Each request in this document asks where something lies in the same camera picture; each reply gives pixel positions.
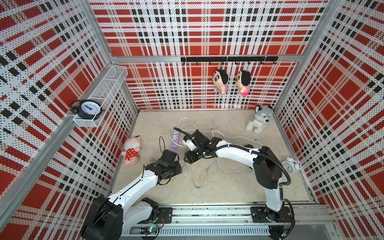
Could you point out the pink plush red dress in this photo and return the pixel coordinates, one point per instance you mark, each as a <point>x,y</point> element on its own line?
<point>131,150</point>

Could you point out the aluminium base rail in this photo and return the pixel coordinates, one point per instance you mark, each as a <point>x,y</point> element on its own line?
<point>235,220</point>

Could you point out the white wire shelf basket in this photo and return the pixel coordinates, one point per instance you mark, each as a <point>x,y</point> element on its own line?
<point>103,91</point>

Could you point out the purple power strip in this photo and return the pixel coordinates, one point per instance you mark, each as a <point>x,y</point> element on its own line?
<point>175,138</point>

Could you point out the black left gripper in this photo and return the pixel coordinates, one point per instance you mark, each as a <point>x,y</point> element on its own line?
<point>178,169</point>

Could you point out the green circuit board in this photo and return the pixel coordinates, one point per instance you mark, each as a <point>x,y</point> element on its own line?
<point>144,230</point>

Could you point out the white alarm clock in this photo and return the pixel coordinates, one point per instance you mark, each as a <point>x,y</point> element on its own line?
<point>291,165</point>

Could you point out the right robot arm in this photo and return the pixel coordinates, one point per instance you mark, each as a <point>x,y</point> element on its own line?
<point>269,171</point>

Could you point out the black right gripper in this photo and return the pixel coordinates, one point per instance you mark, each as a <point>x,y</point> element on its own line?
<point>190,158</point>

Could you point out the blue shorts hanging doll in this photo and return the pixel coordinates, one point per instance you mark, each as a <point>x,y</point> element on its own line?
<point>220,80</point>

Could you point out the black hook rail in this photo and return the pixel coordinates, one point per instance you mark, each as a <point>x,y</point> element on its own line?
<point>260,59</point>

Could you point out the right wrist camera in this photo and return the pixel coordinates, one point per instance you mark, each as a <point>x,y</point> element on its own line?
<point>189,143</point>

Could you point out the black power strip with cord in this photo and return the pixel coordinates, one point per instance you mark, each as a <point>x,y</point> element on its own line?
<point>214,163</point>

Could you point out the pink skirt hanging doll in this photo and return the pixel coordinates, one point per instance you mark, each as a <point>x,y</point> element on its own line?
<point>243,80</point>

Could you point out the grey white husky plush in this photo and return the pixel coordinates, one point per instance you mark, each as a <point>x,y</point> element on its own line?
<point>260,119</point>

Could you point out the black alarm clock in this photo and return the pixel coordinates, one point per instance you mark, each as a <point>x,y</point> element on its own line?
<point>86,109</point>

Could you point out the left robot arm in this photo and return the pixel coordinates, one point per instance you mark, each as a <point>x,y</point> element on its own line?
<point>109,216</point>

